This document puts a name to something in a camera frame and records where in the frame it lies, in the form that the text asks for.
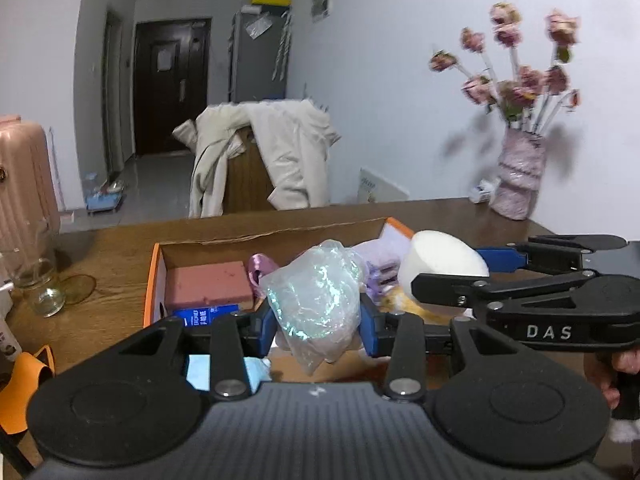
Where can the dark entrance door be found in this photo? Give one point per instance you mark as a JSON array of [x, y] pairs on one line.
[[170, 110]]

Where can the blue floor tray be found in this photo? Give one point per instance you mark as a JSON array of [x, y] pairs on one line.
[[105, 202]]

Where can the glass jar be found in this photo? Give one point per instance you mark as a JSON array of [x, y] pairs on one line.
[[40, 290]]

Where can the door notice paper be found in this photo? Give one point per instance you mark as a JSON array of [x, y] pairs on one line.
[[166, 58]]

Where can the grey refrigerator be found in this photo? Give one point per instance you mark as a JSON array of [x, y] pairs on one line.
[[255, 70]]

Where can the grey side door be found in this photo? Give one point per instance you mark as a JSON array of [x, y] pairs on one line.
[[112, 100]]

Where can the white pole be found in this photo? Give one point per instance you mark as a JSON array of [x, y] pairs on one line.
[[56, 170]]

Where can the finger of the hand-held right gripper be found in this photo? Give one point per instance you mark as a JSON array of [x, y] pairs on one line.
[[500, 259], [440, 290]]

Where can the plastic sleeve on refrigerator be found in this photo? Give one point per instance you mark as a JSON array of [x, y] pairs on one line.
[[258, 27]]

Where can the pink textured vase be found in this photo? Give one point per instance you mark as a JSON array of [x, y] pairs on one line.
[[517, 175]]

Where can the beige coat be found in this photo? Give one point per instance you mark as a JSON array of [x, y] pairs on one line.
[[290, 160]]

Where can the brown chair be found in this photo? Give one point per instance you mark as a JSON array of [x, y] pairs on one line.
[[245, 180]]

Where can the pink layered sponge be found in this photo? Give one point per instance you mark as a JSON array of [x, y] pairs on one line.
[[207, 282]]

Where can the white round foam sponge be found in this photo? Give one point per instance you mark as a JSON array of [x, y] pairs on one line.
[[440, 255]]

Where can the clear water bottle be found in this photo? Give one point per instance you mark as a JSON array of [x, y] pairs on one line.
[[91, 185]]

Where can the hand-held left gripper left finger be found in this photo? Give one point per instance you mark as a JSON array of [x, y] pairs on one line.
[[265, 325]]

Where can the white framed board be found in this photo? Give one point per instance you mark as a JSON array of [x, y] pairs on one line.
[[380, 187]]

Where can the folded clear umbrella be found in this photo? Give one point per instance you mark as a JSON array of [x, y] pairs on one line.
[[282, 45]]

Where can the blue packet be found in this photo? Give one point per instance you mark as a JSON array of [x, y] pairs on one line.
[[200, 316]]

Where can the glass lid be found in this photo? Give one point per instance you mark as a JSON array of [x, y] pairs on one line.
[[80, 290]]

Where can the yellow box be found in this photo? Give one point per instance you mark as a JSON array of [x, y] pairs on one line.
[[270, 0]]

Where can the orange cardboard box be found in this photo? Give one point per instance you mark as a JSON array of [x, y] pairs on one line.
[[210, 252]]

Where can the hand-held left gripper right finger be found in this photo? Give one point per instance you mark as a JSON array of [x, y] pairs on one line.
[[368, 327]]

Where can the small white spray bottle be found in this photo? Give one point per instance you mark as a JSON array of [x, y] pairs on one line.
[[7, 340]]

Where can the dried pink roses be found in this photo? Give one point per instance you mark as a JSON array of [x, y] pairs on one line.
[[505, 12]]

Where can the pink ribbed suitcase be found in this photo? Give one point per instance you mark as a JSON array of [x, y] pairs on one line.
[[25, 185]]

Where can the purple towel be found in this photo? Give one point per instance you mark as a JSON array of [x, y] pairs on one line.
[[380, 255]]

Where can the iridescent clear plastic bag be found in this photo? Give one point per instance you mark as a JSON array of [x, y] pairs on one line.
[[310, 300]]

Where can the person's right hand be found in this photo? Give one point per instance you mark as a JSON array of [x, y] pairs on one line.
[[602, 375]]

